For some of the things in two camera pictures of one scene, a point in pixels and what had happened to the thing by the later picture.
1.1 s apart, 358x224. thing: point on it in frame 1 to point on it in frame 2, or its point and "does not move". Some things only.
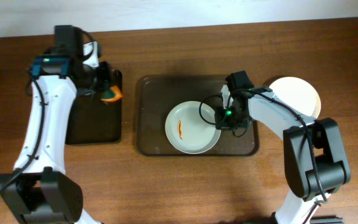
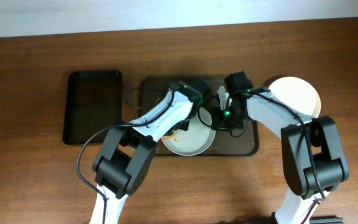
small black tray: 94,121 does not move
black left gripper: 103,82 to 181,125
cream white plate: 298,93 does not move
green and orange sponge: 112,94 to 168,135
